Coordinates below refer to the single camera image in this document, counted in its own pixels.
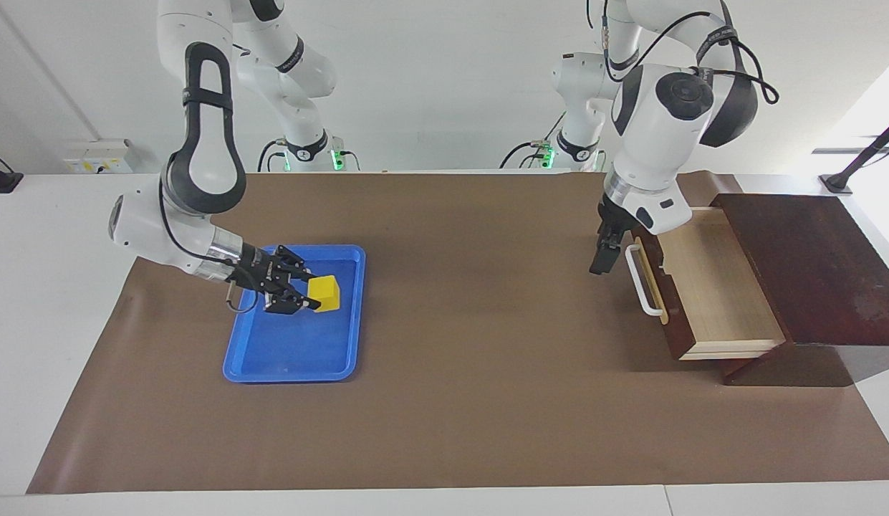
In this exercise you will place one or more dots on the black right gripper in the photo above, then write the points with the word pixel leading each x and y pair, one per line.
pixel 258 271

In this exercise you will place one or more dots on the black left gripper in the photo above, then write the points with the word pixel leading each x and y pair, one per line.
pixel 612 222

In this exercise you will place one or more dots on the yellow block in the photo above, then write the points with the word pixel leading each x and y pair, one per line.
pixel 328 294

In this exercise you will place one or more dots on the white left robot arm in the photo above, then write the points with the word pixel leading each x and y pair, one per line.
pixel 652 143

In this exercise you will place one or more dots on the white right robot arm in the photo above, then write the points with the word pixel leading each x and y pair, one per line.
pixel 200 165

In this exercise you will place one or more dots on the blue plastic tray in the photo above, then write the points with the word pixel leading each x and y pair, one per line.
pixel 294 351

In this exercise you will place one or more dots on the brown table mat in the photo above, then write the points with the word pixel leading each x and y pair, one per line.
pixel 487 394

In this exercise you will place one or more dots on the dark wooden cabinet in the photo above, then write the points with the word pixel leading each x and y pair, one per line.
pixel 809 272

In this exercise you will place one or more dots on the white wall socket box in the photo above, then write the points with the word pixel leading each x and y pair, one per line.
pixel 100 158

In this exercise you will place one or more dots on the black camera stand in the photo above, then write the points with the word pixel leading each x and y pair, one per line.
pixel 838 183

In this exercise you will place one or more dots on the black mount bracket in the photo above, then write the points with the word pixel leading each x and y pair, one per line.
pixel 0 183

